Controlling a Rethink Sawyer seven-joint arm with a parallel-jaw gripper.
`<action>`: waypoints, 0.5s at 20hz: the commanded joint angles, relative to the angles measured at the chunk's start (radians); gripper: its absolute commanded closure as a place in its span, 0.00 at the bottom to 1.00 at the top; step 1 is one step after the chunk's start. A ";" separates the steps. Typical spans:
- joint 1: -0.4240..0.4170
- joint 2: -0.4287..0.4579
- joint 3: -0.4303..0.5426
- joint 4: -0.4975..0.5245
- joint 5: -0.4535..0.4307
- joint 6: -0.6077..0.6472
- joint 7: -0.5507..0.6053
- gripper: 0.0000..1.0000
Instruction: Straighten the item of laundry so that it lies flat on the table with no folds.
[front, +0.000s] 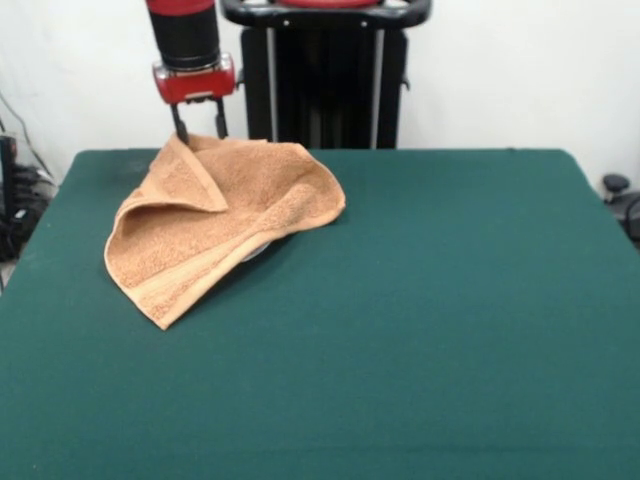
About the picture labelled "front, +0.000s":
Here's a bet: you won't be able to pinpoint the black cable bundle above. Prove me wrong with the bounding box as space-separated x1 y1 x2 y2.
12 163 57 207

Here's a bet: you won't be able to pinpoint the tan terry towel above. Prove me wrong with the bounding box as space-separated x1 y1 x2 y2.
103 131 348 332

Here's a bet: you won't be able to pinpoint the dark green table cloth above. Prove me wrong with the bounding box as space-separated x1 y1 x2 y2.
0 147 640 480

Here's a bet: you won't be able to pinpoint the grey wall cables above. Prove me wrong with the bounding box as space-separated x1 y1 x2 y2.
0 91 56 187

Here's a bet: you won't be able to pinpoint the black office chair base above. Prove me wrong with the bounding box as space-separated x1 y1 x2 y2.
601 172 640 237

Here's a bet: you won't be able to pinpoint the black computer tower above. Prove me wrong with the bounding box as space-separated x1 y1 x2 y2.
0 132 21 262

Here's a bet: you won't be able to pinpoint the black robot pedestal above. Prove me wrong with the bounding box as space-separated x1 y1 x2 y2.
218 0 433 151

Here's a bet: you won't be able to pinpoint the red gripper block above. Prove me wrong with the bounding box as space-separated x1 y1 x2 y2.
151 51 238 146

